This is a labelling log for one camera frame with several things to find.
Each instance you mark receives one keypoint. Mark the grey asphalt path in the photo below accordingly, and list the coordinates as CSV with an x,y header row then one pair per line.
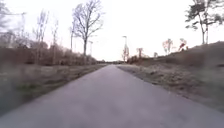
x,y
110,100

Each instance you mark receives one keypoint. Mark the row of brown bushes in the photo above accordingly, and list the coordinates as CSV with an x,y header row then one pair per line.
x,y
50,55

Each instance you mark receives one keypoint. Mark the overgrown earth bank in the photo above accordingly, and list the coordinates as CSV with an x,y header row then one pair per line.
x,y
193,55

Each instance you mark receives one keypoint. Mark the frosty grass verge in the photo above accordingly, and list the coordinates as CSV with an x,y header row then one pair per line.
x,y
40,78

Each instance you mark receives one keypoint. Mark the row of thin bare trees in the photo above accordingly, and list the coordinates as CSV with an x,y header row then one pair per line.
x,y
41,26

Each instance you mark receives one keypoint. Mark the small reddish tree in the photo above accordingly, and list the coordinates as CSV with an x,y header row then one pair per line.
x,y
182,44
167,45

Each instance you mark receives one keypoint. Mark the tall bare tree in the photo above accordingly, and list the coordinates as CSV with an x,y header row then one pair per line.
x,y
85,30

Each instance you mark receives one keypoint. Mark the pine tree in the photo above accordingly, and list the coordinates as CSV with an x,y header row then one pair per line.
x,y
202,20

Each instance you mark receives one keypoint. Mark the frosty grass field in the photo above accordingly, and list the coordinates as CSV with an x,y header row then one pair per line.
x,y
180,80

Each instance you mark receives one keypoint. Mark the street lamp pole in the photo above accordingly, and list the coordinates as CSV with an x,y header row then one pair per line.
x,y
125,46

